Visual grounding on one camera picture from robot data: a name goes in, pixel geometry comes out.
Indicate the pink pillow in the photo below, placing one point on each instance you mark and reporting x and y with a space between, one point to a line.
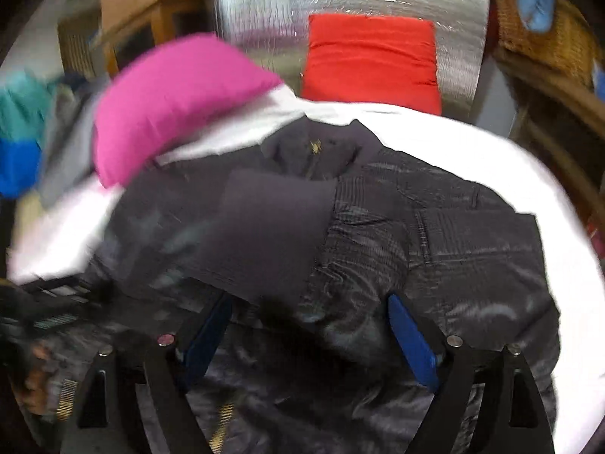
175 99

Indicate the rattan chair frame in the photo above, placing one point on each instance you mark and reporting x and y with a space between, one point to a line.
557 118

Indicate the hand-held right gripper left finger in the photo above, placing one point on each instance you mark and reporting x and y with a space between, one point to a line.
208 335

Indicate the grey garment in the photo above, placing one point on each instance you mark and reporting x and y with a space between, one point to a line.
66 151

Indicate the wooden cabinet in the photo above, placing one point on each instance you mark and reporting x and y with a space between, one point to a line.
160 4

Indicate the white textured blanket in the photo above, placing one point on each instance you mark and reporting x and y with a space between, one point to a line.
520 175

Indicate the black shiny jacket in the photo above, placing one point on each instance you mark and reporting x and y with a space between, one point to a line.
359 246

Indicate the wicker basket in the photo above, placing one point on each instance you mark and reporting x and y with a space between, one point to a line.
557 38

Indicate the red pillow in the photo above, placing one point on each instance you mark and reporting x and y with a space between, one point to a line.
373 61

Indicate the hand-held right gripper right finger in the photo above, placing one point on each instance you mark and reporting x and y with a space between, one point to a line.
413 340

